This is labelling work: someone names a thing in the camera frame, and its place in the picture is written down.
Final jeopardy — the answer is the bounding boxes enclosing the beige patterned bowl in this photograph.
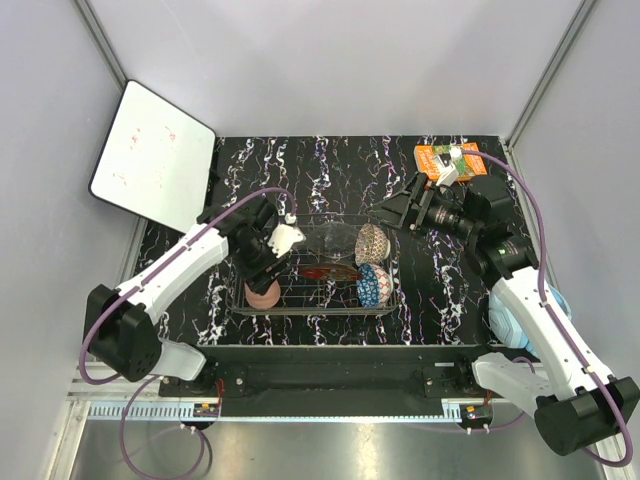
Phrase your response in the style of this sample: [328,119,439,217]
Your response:
[354,223,391,266]

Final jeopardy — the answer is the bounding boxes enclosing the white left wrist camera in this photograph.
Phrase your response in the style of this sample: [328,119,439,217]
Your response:
[267,224,305,258]

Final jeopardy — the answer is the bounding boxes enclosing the light blue headphones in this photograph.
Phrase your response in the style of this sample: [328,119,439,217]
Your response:
[487,287,574,359]

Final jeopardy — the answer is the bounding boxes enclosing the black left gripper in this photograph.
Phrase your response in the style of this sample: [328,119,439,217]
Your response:
[232,230,291,294]

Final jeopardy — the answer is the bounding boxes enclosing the pink plastic cup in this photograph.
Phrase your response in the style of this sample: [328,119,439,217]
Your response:
[244,280,281,309]

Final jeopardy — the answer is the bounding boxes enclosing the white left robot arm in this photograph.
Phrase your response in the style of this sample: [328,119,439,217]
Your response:
[79,199,305,396]

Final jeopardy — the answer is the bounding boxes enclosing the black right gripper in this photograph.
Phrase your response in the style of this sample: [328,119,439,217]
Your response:
[364,171,480,243]

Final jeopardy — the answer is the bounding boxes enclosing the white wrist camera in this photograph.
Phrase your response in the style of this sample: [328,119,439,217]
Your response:
[267,224,305,258]
[434,146,468,187]

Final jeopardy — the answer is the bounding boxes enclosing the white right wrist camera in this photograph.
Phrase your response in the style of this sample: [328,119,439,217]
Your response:
[434,146,468,187]

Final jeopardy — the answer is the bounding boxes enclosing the aluminium cable rail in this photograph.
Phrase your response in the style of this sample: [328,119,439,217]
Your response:
[89,397,466,422]

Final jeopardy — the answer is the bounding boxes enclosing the wire dish rack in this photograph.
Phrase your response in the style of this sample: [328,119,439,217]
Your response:
[227,212,400,316]

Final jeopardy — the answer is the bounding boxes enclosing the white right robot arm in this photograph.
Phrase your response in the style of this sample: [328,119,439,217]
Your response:
[368,174,639,456]

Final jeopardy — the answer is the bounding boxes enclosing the orange green book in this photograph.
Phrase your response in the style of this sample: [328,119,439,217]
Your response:
[414,143,487,183]

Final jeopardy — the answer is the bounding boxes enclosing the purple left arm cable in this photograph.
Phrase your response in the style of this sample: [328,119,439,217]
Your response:
[78,187,296,479]

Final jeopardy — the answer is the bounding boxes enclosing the clear glass plate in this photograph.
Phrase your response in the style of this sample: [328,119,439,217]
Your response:
[306,221,358,260]

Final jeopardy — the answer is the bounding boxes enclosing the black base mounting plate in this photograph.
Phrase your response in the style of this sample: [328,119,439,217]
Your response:
[159,345,489,408]

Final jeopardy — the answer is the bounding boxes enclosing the white board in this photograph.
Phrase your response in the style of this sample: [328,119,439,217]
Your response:
[89,80,216,233]

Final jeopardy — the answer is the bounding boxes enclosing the blue patterned bowl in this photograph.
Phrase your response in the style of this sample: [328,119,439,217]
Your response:
[356,263,394,308]

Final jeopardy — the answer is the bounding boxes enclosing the red floral plate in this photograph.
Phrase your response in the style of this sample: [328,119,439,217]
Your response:
[298,264,362,282]

